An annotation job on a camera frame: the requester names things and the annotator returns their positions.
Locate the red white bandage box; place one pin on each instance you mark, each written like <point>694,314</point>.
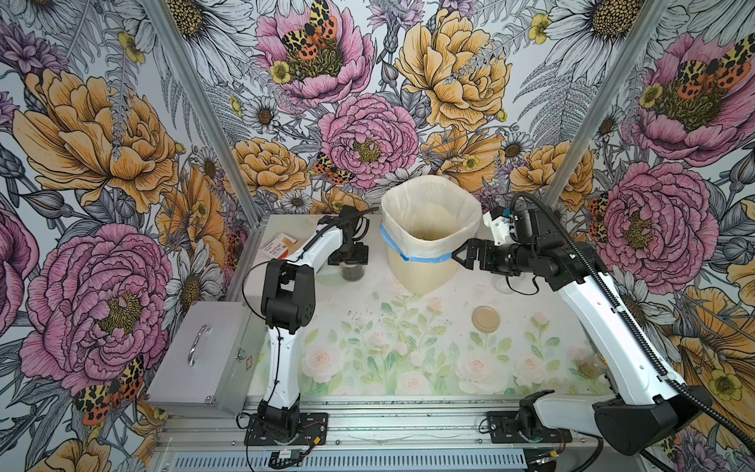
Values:
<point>279,247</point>

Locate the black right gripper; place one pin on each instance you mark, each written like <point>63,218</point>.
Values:
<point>486,263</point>

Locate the glass jar with tea leaves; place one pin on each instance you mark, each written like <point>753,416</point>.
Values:
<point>512,285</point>

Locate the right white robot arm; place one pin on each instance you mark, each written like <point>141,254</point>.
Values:
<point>649,399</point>

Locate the aluminium corner post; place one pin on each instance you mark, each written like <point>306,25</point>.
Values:
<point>649,18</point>
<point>190,79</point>

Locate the small glass spice bottle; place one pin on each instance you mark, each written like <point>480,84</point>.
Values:
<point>593,366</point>

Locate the beige trash bin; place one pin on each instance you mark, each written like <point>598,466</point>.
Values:
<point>420,277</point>

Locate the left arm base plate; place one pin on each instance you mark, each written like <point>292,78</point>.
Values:
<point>310,429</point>

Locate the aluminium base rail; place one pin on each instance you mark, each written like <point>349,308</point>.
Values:
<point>383,434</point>

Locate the aluminium corner post right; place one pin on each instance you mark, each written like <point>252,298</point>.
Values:
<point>649,18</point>

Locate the aluminium corner post left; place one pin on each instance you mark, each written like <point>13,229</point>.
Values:
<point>190,79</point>

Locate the silver metal case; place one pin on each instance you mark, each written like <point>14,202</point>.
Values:
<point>209,366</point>

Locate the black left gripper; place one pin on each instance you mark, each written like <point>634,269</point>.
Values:
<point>360,256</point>

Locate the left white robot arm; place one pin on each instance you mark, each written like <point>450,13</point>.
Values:
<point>288,304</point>

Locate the beige jar lid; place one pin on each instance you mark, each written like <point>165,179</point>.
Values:
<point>486,319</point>

